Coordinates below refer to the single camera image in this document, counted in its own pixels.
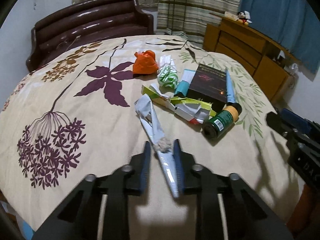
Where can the small white box on cabinet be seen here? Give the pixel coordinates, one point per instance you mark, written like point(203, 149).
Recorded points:
point(231, 16)

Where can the green white wrapper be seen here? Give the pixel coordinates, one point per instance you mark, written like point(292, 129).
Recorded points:
point(167, 74)

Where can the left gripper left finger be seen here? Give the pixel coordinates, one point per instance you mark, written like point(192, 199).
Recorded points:
point(97, 208)

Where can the teal white tube box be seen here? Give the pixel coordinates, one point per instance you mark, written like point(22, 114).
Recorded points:
point(183, 85)

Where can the Mickey Mouse plush toy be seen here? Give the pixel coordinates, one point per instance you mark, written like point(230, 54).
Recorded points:
point(244, 17)

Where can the wooden TV cabinet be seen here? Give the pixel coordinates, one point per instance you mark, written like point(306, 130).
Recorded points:
point(262, 57)

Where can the floral beige tablecloth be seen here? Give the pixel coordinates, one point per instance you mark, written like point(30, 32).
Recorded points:
point(77, 116)

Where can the silver foil wrapper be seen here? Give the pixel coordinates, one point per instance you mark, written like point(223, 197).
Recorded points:
point(160, 143)

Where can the light blue packet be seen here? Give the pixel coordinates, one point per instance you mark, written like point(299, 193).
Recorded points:
point(229, 89)

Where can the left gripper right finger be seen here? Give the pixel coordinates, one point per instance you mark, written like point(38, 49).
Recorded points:
point(227, 207)

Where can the checkered cloth on stand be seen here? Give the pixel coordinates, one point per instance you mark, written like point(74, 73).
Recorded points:
point(181, 34)

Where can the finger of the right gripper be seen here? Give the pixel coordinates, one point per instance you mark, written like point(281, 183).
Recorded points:
point(305, 126)
point(304, 150)

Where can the green yellow bottle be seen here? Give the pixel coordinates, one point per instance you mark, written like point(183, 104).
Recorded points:
point(216, 126)

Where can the dark red leather sofa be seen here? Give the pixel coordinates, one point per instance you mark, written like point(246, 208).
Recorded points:
point(83, 23)

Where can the blue curtain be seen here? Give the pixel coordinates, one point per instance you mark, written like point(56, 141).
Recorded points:
point(291, 23)

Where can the torn green white carton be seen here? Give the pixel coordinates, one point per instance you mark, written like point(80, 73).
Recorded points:
point(192, 110)

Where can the black metal plant stand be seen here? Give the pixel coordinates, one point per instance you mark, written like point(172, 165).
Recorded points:
point(173, 14)

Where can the white router on cabinet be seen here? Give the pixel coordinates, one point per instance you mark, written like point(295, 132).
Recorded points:
point(292, 69)

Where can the striped curtain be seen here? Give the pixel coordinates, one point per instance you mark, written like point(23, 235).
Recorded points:
point(199, 14)

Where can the orange plastic bag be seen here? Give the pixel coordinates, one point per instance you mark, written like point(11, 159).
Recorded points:
point(145, 63)

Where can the black box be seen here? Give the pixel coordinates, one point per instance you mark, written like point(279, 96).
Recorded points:
point(209, 85)

